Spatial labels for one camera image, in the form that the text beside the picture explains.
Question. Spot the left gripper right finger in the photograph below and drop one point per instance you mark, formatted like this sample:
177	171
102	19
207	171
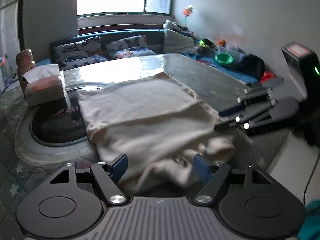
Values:
213	177

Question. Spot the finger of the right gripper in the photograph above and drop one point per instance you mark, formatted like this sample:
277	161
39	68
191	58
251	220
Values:
239	120
250	98

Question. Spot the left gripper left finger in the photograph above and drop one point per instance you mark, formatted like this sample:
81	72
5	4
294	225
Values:
106	177

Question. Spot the cream sweatshirt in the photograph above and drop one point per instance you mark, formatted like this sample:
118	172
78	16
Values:
159	123

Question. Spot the pile of dark clothes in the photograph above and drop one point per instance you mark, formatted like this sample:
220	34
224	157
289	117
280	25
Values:
253	66

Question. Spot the clear plastic bin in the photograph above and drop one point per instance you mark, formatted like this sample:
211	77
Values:
233	51

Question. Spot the green plastic bowl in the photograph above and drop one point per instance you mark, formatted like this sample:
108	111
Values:
224	59

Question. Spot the black induction cooktop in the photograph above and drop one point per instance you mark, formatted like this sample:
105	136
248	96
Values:
58	123

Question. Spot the green black toy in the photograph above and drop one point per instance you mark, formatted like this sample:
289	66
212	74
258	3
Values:
206	45

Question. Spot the grey cushion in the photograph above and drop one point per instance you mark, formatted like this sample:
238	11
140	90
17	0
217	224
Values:
177	43

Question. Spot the tissue box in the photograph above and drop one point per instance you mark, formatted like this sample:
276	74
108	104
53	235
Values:
44	83

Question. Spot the colourful pinwheel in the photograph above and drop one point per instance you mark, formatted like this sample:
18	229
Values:
188	10

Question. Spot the teal left sleeve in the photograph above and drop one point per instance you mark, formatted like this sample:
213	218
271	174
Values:
310	229

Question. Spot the left butterfly pillow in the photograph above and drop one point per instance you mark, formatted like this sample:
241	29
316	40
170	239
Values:
78	54

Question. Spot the butterfly pillow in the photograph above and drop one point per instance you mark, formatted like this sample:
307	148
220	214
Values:
78	54
134	46

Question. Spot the right butterfly pillow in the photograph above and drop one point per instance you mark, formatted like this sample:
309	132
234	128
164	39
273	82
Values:
134	46

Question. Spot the pink water bottle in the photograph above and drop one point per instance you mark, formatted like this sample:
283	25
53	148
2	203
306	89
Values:
25	62

